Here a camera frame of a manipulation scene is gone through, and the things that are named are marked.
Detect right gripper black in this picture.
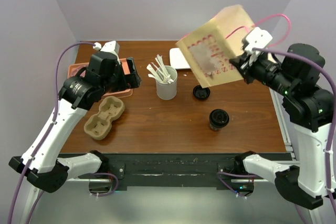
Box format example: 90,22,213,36
228,45,293,93

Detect pink paper gift bag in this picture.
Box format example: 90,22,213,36
176,5,291,88

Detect black coffee cup lid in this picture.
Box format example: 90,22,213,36
209,109,229,128

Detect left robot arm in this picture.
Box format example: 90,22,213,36
9,51,141,193

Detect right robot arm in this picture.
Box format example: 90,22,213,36
230,43,335,210

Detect white paper stir sticks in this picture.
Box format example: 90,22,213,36
146,55,173,84

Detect white cylindrical holder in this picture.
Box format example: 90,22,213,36
155,66,177,100

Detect white rectangular plate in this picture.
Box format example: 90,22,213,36
169,48,190,70

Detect cardboard cup carrier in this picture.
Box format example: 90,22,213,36
83,96,125,141

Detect pink plastic tray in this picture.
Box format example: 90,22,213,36
67,58,133,98

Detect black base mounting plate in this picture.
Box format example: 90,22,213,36
52,152,293,192

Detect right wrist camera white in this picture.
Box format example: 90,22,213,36
241,27,272,54

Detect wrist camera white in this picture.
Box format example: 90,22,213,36
241,27,272,54
92,40,120,59

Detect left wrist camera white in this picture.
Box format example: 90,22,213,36
92,40,120,59

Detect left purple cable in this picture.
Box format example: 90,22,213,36
5,41,102,224

